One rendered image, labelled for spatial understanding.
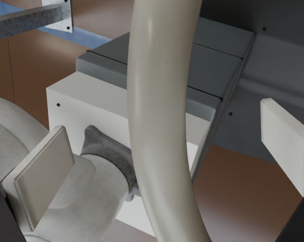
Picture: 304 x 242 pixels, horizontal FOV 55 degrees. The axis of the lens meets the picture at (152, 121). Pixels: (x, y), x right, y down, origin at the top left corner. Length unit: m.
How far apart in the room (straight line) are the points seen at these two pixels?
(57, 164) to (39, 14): 1.55
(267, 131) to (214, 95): 0.57
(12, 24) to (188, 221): 1.48
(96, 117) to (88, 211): 0.22
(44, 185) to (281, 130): 0.13
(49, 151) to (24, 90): 2.15
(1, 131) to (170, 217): 0.48
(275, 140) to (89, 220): 0.47
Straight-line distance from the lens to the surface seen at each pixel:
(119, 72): 0.76
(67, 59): 1.94
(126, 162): 0.69
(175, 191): 0.16
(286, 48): 1.45
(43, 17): 1.74
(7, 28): 1.57
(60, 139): 0.19
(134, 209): 0.86
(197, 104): 0.71
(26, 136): 0.61
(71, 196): 0.60
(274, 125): 0.17
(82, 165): 0.64
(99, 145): 0.71
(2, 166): 0.58
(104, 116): 0.68
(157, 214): 0.16
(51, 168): 0.18
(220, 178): 1.86
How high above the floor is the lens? 1.41
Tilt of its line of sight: 52 degrees down
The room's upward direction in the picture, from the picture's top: 139 degrees counter-clockwise
